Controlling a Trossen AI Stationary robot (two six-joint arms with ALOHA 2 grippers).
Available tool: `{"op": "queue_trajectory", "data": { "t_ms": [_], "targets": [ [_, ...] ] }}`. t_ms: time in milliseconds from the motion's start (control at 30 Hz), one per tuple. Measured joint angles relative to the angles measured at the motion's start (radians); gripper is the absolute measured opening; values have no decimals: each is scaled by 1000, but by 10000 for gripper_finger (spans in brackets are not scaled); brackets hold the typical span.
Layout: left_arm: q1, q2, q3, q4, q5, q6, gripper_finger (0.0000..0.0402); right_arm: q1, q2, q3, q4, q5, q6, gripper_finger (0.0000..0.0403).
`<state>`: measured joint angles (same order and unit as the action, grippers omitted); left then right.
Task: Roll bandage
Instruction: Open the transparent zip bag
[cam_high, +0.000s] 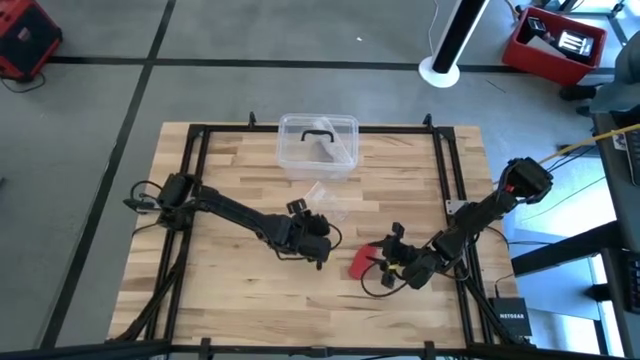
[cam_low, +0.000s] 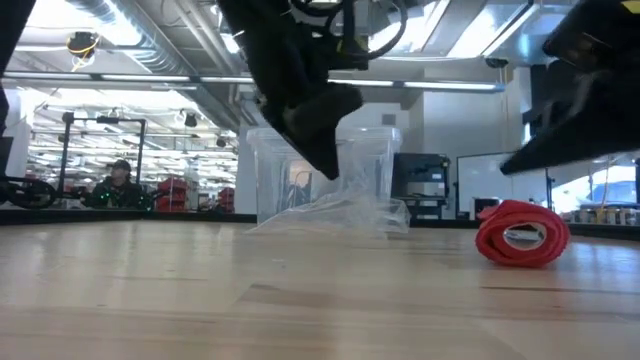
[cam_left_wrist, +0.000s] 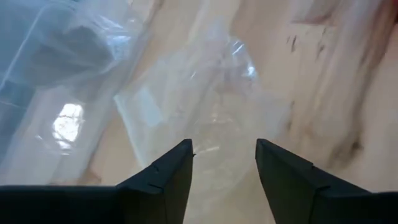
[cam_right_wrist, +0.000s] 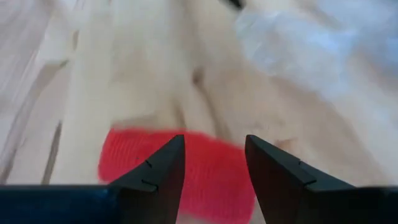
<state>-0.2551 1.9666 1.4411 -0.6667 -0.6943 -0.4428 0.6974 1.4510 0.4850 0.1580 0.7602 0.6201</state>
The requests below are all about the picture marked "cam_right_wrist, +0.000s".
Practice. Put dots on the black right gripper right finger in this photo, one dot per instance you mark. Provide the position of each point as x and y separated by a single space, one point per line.
273 186

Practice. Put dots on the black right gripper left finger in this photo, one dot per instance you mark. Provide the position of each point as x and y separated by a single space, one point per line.
155 186

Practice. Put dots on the red elastic bandage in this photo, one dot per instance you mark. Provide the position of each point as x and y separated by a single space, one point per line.
214 174

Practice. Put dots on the clear plastic zip bag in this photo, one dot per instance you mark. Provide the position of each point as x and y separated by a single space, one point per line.
304 46

